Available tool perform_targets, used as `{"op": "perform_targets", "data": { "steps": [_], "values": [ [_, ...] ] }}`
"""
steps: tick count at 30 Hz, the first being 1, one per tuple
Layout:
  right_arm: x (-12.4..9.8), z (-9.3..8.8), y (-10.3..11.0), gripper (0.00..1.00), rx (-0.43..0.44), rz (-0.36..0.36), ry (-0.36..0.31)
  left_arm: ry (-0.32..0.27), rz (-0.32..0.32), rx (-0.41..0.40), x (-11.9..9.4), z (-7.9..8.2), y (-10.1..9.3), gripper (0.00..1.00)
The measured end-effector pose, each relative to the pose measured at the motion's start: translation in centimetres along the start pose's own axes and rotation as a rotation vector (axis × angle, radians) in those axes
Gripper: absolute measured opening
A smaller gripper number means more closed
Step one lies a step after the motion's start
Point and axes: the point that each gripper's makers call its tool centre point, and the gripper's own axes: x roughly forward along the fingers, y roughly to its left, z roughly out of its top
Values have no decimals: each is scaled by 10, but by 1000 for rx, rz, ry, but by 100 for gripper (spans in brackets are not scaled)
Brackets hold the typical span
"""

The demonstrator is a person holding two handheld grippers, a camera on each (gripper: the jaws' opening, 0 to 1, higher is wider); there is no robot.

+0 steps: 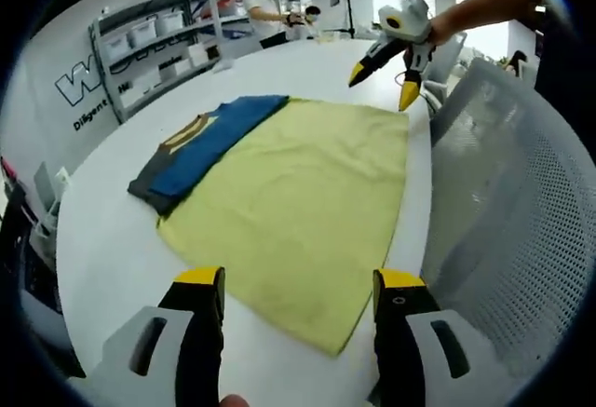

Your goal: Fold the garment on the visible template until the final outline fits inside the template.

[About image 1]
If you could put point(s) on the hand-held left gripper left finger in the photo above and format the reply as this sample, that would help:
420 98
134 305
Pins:
153 356

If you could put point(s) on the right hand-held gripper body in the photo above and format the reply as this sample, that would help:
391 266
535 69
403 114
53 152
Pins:
410 23

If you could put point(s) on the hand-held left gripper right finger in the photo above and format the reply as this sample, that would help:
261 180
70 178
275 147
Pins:
428 356

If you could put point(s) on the yellow blue grey garment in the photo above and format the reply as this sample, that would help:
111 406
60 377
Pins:
298 193

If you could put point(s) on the small yellowish objects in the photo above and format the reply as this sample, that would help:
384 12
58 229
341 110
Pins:
328 36

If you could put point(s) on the person's left hand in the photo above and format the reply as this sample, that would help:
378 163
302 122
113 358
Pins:
236 401

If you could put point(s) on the grey mesh office chair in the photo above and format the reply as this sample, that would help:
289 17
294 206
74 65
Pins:
449 60
507 221

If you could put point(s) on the black monitor on tripod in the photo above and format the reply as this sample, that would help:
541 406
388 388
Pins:
342 2

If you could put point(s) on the white crumpled cloth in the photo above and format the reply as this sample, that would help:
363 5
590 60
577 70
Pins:
222 66

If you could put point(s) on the white chair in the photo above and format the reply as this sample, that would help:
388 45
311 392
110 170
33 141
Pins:
51 216

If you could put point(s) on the grey laptop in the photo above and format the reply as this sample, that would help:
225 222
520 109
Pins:
44 183

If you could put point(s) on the grey metal shelf rack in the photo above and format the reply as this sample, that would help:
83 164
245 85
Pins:
153 39

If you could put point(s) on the set of white storage bins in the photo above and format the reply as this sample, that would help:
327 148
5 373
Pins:
144 32

